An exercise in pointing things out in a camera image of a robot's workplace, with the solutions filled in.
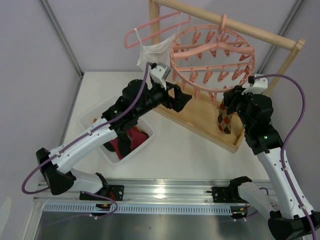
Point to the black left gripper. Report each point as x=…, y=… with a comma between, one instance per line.
x=171, y=96

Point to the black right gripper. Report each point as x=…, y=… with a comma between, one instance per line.
x=231, y=99

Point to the beige argyle sock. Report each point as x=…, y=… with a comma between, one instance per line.
x=224, y=119

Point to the pink round clip hanger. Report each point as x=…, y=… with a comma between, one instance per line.
x=211, y=59

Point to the white plastic basket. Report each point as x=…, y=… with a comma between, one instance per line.
x=91, y=116

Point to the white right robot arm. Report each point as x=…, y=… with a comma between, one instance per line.
x=290, y=216

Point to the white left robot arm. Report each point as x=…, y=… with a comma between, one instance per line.
x=56, y=165

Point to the pink clothes hanger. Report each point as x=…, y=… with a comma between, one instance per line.
x=155, y=28

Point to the wooden clothes rack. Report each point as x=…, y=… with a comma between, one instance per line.
x=201, y=114

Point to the white camisole top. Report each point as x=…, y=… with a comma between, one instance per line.
x=156, y=53

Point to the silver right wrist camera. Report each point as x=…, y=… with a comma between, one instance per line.
x=258, y=83

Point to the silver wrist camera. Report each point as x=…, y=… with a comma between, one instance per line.
x=159, y=73
x=258, y=83

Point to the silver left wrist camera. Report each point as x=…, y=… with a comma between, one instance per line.
x=159, y=73

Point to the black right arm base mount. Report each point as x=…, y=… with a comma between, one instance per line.
x=225, y=194

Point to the aluminium mounting rail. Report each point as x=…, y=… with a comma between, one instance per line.
x=158, y=191

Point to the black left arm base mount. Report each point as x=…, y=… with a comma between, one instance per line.
x=115, y=192

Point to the white slotted cable duct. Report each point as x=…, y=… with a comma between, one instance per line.
x=130, y=208

